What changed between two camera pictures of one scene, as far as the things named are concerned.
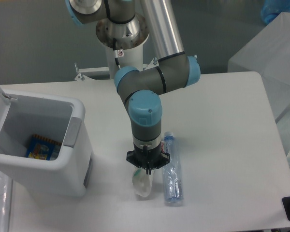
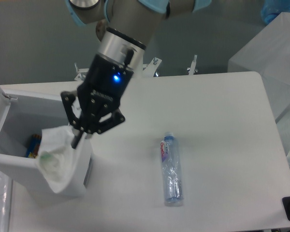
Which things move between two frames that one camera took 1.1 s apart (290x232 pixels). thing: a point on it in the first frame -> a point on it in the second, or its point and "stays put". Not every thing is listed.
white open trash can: [43, 138] stays put
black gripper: [149, 159] -> [104, 83]
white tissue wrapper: [142, 181] -> [57, 157]
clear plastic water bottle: [172, 177] stays put
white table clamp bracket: [80, 77] stays put
